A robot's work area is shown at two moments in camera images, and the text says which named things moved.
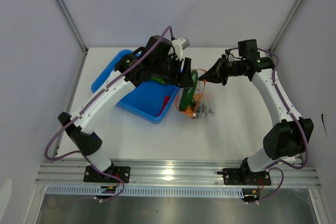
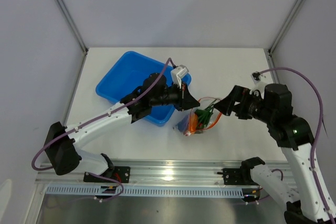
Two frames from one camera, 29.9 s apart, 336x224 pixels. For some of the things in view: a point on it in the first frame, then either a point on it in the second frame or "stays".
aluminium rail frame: [178, 174] stays
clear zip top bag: [194, 102] → [199, 118]
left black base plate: [90, 174] stays
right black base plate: [241, 176] stays
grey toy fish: [202, 109] → [182, 125]
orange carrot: [189, 112] → [192, 123]
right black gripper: [216, 74] → [239, 94]
